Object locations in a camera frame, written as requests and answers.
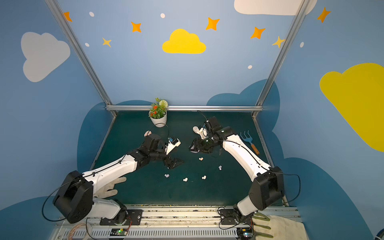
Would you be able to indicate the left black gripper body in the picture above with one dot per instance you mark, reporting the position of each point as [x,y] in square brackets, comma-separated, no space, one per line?
[167,159]

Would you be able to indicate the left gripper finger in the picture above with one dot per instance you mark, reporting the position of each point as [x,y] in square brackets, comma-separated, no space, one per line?
[171,167]
[178,162]

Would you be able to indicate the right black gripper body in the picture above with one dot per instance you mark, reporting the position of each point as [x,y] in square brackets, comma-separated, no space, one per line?
[199,145]

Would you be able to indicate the white earbud charging case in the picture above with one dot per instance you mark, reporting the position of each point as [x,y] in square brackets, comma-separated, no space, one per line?
[196,129]

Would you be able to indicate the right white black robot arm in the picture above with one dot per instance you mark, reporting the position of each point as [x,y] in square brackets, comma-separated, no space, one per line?
[267,182]

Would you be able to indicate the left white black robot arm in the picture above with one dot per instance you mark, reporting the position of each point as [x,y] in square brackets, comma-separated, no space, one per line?
[77,198]

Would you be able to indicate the pink earbud charging case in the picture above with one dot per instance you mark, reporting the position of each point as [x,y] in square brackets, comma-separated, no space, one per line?
[147,133]

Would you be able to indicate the potted plant white pot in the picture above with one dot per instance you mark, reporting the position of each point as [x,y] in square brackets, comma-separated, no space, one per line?
[158,113]

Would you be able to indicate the white glove on table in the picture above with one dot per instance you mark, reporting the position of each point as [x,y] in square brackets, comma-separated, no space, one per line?
[109,189]

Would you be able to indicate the left green circuit board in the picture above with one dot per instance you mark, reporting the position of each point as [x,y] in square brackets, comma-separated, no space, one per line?
[118,232]

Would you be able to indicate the green circuit board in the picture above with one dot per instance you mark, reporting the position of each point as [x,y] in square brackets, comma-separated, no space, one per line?
[244,234]
[118,232]

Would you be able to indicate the right green circuit board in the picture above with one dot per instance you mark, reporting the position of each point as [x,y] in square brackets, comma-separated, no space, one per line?
[244,234]

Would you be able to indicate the green white gardening glove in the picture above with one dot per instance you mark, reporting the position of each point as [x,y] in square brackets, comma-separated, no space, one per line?
[270,227]

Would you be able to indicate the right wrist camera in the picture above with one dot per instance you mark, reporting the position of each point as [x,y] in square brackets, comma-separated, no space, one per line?
[203,132]

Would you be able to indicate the blue garden fork wooden handle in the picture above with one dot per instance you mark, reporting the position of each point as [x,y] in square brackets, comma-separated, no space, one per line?
[248,138]

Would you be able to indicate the aluminium front rail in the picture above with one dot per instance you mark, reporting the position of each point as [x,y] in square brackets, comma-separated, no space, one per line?
[158,222]

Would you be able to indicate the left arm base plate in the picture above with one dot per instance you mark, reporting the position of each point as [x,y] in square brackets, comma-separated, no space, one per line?
[128,217]

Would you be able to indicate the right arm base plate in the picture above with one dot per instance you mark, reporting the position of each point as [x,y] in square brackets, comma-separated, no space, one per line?
[229,216]

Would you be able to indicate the aluminium back frame bar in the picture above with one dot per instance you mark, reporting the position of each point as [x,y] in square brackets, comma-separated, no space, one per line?
[187,108]

